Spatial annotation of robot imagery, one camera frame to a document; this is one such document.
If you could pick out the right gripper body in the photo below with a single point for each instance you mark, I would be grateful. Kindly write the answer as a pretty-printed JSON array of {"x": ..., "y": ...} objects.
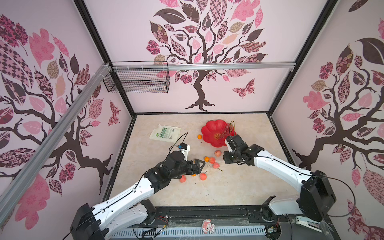
[{"x": 231, "y": 157}]

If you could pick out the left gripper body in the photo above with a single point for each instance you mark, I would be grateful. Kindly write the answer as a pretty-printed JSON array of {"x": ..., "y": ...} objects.
[{"x": 186, "y": 169}]

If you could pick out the peach with stem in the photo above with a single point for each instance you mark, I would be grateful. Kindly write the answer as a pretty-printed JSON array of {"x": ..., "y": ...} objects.
[{"x": 216, "y": 166}]

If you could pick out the red flower fruit bowl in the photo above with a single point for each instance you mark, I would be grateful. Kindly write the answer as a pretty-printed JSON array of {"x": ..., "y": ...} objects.
[{"x": 210, "y": 132}]

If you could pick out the purple grape bunch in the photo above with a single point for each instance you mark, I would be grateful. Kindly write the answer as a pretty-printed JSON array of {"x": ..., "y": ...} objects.
[{"x": 228, "y": 130}]

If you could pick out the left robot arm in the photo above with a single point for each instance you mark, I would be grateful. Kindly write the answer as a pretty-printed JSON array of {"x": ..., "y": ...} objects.
[{"x": 132, "y": 206}]

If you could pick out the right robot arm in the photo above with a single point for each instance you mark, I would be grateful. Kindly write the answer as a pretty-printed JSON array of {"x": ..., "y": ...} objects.
[{"x": 314, "y": 197}]

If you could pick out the white green refill pouch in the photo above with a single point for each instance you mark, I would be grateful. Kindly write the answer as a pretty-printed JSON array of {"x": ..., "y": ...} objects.
[{"x": 165, "y": 134}]

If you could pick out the pink cartoon figure sticker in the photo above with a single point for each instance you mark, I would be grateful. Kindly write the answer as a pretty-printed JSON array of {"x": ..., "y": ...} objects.
[{"x": 208, "y": 227}]

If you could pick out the white stapler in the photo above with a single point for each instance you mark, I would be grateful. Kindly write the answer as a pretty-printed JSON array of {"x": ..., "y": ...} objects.
[{"x": 308, "y": 223}]

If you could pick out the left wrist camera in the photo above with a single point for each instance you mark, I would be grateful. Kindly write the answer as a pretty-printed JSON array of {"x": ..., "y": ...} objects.
[{"x": 184, "y": 149}]

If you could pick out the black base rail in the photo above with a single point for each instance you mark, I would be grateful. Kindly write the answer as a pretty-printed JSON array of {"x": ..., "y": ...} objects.
[{"x": 277, "y": 228}]

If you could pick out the white vented cable duct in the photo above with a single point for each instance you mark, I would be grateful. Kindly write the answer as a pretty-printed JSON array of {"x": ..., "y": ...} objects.
[{"x": 190, "y": 233}]

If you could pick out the black wire basket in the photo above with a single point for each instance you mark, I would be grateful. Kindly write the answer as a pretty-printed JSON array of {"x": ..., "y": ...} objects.
[{"x": 138, "y": 77}]

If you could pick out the aluminium rail back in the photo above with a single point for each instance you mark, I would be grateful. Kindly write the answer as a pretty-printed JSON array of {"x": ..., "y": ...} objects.
[{"x": 188, "y": 67}]

